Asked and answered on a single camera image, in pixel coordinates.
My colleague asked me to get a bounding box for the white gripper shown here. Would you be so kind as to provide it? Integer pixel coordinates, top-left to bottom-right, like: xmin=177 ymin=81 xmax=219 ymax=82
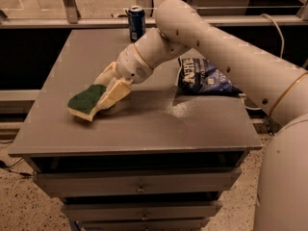
xmin=93 ymin=44 xmax=153 ymax=110

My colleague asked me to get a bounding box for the green and yellow sponge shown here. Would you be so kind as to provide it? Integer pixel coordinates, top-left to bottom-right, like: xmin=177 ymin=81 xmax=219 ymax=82
xmin=67 ymin=85 xmax=106 ymax=121

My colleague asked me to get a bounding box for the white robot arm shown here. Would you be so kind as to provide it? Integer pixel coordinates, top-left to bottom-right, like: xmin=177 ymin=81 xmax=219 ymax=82
xmin=95 ymin=0 xmax=308 ymax=231

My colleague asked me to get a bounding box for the blue chip bag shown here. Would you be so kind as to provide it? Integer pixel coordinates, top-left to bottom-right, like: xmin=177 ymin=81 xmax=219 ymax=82
xmin=177 ymin=57 xmax=241 ymax=95

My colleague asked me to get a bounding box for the blue soda can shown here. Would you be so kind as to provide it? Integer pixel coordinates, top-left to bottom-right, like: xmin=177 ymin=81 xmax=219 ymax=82
xmin=127 ymin=5 xmax=145 ymax=42

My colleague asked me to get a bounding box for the grey drawer cabinet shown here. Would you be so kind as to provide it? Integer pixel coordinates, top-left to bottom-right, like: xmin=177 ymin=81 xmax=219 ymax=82
xmin=7 ymin=27 xmax=263 ymax=231

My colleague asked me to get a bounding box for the top grey drawer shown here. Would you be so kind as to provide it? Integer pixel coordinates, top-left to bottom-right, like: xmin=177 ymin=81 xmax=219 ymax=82
xmin=34 ymin=167 xmax=242 ymax=198

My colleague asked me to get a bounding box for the grey drawer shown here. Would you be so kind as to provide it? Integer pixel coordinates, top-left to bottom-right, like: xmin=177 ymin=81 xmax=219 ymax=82
xmin=34 ymin=167 xmax=242 ymax=198
xmin=80 ymin=218 xmax=209 ymax=231
xmin=62 ymin=201 xmax=222 ymax=221

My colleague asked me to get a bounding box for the bottom grey drawer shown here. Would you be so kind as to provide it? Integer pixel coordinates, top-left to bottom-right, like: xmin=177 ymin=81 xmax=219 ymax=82
xmin=80 ymin=218 xmax=209 ymax=231

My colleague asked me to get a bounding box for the middle grey drawer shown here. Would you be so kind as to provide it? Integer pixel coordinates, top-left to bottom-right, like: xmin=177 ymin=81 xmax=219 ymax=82
xmin=62 ymin=201 xmax=222 ymax=221

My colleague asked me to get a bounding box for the metal railing frame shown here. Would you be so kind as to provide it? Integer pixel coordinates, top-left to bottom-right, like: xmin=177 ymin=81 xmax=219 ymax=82
xmin=0 ymin=0 xmax=308 ymax=29

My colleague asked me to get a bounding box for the black floor cable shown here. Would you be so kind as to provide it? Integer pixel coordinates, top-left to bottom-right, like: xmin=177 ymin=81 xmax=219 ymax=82
xmin=0 ymin=141 xmax=33 ymax=178

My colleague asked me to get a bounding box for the white cable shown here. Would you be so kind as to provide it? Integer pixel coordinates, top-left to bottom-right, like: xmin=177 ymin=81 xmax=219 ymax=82
xmin=259 ymin=13 xmax=286 ymax=60

